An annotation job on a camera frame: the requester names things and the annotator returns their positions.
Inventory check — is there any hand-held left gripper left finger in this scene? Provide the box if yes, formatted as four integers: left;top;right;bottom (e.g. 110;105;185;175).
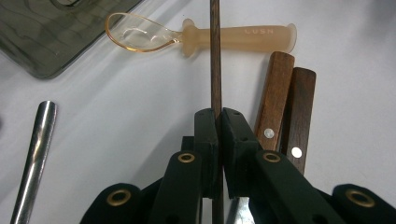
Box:
148;107;219;224

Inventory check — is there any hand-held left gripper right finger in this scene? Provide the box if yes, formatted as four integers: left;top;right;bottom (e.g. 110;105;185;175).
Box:
221;108;347;224

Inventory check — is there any wooden-handled steel fork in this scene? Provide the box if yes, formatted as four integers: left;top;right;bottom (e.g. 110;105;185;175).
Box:
279;66;318;175

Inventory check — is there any brown wooden chopstick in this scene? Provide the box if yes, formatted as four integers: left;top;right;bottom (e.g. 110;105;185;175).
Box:
209;0;226;224

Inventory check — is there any clear amber plastic spoon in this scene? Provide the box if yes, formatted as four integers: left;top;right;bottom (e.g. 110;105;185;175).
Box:
105;12;298;59

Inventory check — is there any steel spoon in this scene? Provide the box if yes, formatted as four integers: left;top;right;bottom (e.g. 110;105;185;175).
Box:
8;100;58;224

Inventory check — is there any smoky clear plastic bin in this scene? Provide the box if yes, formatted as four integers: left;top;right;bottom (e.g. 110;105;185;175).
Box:
0;0;144;79

